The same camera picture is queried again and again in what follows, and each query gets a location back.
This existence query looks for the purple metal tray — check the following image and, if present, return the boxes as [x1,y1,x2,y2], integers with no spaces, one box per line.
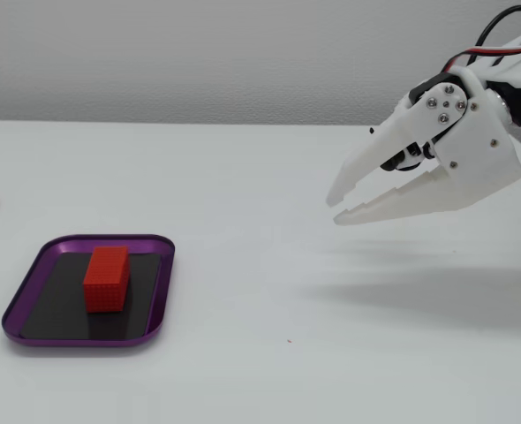
[1,233,176,348]

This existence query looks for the red textured cube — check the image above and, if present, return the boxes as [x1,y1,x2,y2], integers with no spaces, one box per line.
[82,246,132,314]

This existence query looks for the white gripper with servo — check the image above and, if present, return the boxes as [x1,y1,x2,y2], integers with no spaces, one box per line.
[325,66,521,227]

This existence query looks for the red white black servo wire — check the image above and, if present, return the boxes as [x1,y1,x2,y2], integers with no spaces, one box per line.
[439,40,521,74]

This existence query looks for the black cable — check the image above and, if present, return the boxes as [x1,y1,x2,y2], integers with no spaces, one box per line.
[474,4,521,49]

